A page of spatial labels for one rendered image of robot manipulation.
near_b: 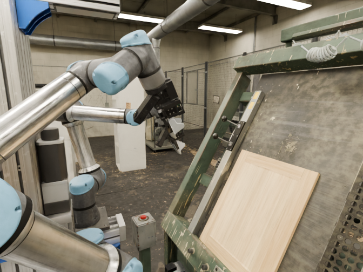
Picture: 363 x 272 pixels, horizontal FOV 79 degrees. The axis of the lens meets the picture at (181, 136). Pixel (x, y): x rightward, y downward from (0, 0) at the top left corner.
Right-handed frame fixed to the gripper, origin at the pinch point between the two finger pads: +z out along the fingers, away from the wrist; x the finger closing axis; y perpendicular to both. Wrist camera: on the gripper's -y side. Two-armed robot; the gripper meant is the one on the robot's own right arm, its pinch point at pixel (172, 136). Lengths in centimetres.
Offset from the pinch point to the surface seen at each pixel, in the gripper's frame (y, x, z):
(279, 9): 425, 585, 154
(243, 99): 54, 64, 41
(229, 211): 10, 2, 61
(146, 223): -38, 20, 64
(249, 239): 11, -16, 60
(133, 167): -121, 321, 256
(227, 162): 21, 26, 52
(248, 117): 45, 39, 38
